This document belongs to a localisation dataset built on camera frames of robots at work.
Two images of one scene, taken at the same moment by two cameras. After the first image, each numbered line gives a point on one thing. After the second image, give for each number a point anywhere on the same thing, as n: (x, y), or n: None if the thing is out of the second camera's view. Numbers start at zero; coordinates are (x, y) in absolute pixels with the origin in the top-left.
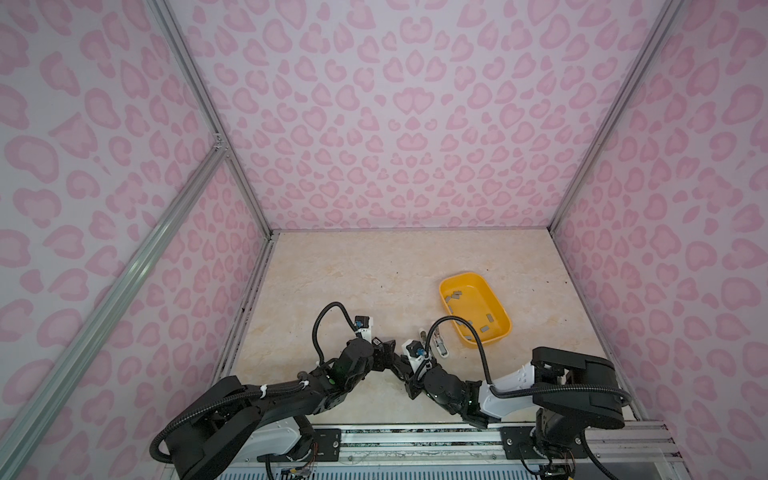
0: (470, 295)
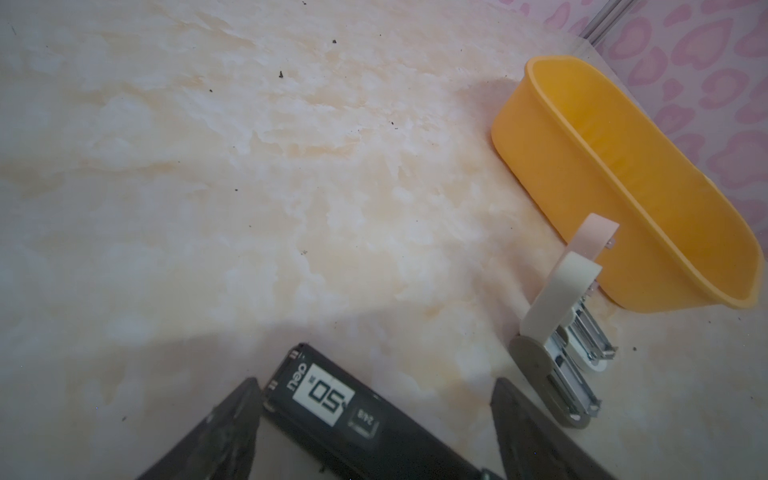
0: (587, 147)
